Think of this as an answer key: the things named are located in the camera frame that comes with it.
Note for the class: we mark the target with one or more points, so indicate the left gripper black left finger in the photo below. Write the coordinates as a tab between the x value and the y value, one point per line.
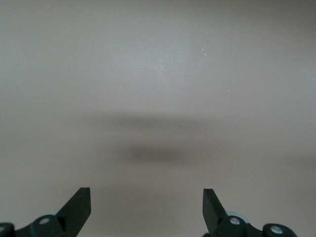
74	212

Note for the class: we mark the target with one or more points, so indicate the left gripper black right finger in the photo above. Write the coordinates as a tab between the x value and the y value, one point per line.
214	214

